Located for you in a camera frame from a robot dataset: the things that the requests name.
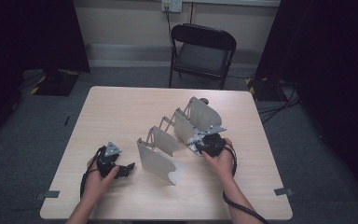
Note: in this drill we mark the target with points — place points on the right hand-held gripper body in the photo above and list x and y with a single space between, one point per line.
213 146

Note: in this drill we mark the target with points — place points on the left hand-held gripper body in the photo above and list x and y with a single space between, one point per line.
105 165

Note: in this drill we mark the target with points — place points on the grey expandable metal rack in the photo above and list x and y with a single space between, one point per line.
155 160

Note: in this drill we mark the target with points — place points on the person's right hand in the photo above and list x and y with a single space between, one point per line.
223 165

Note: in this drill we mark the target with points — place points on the person's left hand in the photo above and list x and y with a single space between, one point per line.
98 186

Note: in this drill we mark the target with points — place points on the black table grommet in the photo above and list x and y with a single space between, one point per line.
205 100

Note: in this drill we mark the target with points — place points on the grey tape piece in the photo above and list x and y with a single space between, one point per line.
283 191
48 194

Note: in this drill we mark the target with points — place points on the black stand base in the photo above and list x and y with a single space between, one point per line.
262 90
56 82

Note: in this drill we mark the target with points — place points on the black folding chair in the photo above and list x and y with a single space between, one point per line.
203 57

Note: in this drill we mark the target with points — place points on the black curtain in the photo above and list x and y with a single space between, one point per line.
329 62
28 34

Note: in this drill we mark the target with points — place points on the white wall trunking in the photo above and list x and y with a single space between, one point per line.
230 2

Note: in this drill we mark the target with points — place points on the white wall socket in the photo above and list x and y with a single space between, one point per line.
171 5

